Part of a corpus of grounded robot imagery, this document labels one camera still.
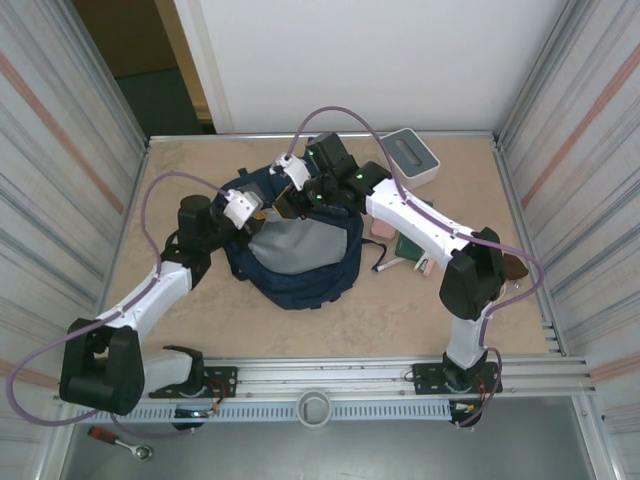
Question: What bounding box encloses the small circuit board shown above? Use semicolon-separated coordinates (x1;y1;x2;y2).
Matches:
449;399;484;426
172;407;221;421

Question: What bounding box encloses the grey slotted cable duct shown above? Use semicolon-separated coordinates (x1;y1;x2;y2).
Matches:
73;401;454;424

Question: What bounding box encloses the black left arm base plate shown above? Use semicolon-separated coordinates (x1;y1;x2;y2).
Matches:
148;366;239;400

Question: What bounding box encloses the dark green notebook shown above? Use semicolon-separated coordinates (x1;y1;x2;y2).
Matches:
394;198;435;264

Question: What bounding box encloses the grey pipe ring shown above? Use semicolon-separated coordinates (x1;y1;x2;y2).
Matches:
296;389;332;430

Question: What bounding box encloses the navy blue backpack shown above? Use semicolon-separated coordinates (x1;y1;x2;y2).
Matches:
219;167;389;312

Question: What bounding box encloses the aluminium front frame rail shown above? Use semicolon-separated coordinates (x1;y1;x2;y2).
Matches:
54;354;599;404

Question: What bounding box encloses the red handled ratchet wrench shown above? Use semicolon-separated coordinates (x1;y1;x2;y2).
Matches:
87;425;155;462

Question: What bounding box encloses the white grey slotted box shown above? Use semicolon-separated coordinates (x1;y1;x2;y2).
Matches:
375;127;442;191

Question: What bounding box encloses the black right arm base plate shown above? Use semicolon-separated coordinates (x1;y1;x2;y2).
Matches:
410;362;501;397

